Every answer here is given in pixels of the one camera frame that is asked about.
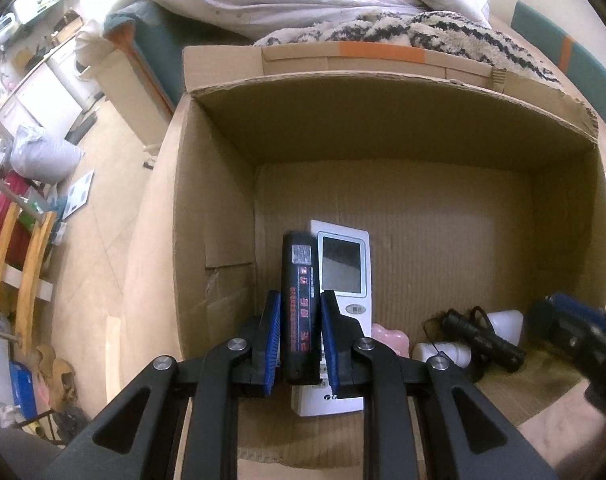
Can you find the white bathroom scale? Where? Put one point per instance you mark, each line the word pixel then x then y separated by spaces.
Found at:
pixel 77 195

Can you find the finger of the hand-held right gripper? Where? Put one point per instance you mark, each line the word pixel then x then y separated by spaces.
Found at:
pixel 558 320

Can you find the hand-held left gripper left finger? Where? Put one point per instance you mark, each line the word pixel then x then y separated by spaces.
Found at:
pixel 273 340

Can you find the teal mattress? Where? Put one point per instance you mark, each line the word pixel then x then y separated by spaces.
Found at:
pixel 158 45

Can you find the black flashlight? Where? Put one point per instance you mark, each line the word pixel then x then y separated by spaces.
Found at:
pixel 483 340

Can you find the wooden chair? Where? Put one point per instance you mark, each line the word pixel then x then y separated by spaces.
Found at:
pixel 30 270

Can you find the white plastic bag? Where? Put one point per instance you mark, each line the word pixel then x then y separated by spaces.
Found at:
pixel 45 157

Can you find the white remote control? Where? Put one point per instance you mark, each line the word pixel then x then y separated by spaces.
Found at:
pixel 340 260

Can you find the red bag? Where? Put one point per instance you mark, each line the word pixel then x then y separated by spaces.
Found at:
pixel 5 220

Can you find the black red label battery pack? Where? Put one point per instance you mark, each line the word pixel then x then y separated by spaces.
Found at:
pixel 300 310

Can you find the brown slippers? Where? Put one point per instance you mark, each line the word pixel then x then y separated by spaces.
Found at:
pixel 58 380

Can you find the brown cardboard box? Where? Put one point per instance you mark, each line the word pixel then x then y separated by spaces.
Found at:
pixel 433 235

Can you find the white cabinet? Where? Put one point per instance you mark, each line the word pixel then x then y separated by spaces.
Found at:
pixel 38 90

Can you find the teal cushion with orange stripe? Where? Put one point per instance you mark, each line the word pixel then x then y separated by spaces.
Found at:
pixel 543 35

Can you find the white blue label pill bottle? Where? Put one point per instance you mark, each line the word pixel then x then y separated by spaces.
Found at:
pixel 450 352

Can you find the blue box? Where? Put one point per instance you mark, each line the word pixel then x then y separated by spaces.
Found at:
pixel 22 390

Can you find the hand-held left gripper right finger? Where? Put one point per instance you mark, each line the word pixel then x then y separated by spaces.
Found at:
pixel 330 340

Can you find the pink heart-shaped case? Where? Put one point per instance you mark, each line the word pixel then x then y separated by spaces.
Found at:
pixel 390 337

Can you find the black patterned fluffy blanket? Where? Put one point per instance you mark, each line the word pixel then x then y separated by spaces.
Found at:
pixel 433 27

